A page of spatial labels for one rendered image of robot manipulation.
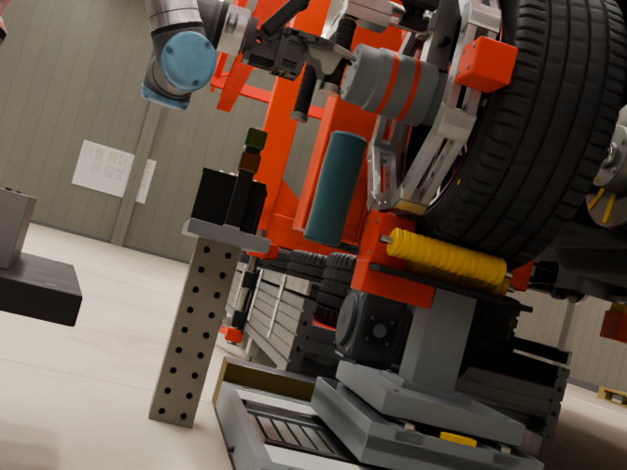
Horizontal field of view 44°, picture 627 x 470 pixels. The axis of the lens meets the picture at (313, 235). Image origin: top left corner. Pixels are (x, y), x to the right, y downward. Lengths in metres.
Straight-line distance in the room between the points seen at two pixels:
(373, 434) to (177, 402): 0.52
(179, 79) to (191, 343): 0.69
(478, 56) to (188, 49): 0.50
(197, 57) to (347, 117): 0.90
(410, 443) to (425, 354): 0.26
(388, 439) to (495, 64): 0.71
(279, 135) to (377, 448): 2.78
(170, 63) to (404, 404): 0.77
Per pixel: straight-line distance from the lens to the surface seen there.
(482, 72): 1.43
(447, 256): 1.61
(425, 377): 1.72
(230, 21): 1.49
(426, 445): 1.53
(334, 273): 2.49
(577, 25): 1.60
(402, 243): 1.57
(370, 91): 1.69
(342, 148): 1.79
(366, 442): 1.49
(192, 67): 1.33
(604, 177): 1.93
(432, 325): 1.71
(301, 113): 1.85
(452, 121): 1.49
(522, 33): 1.53
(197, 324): 1.79
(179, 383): 1.81
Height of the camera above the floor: 0.39
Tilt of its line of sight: 3 degrees up
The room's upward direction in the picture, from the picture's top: 15 degrees clockwise
